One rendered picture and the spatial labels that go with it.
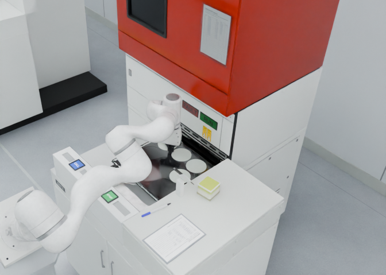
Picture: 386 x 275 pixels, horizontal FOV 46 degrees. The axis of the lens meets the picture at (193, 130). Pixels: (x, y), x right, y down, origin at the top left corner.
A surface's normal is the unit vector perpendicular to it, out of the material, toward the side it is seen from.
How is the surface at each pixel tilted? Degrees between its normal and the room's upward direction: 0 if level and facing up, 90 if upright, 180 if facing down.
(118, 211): 0
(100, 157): 0
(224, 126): 90
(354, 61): 90
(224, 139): 90
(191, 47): 90
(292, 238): 0
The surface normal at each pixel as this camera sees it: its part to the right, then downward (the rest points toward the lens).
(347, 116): -0.73, 0.39
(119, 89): 0.05, -0.79
